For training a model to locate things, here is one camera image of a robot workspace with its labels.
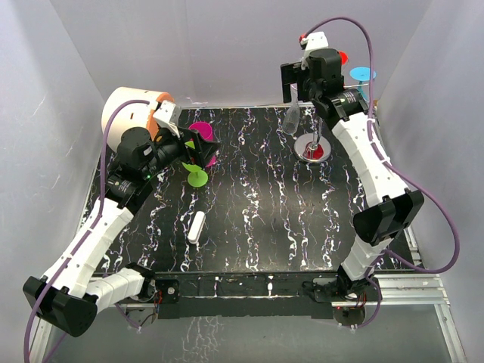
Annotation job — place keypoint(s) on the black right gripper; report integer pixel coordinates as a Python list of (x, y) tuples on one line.
[(293, 74)]

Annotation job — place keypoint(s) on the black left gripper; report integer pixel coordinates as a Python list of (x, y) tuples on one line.
[(203, 150)]

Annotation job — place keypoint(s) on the pink wine glass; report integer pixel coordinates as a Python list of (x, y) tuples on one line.
[(206, 133)]

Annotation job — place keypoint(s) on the green wine glass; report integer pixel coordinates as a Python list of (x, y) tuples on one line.
[(197, 177)]

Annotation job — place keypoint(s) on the clear champagne flute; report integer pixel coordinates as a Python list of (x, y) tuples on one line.
[(291, 120)]

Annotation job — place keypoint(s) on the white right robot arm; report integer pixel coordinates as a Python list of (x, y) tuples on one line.
[(392, 206)]

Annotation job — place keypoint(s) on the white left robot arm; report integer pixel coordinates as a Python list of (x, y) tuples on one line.
[(141, 137)]

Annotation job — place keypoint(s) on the red wine glass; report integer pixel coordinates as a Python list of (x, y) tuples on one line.
[(344, 57)]

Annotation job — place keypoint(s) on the blue wine glass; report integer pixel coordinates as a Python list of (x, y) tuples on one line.
[(363, 80)]

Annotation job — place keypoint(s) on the chrome wine glass rack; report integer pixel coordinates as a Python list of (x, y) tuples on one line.
[(312, 148)]

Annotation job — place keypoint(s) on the white orange cylinder drum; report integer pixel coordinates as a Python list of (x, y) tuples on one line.
[(135, 115)]

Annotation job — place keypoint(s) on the small white bar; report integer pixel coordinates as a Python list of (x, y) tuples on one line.
[(196, 227)]

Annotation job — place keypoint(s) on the black front base bar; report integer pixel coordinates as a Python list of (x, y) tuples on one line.
[(246, 295)]

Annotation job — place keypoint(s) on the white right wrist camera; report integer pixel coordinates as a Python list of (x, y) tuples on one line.
[(311, 42)]

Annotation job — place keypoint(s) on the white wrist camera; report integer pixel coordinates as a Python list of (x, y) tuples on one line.
[(311, 42), (167, 116)]

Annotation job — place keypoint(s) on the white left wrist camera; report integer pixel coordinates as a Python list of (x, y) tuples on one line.
[(167, 116)]

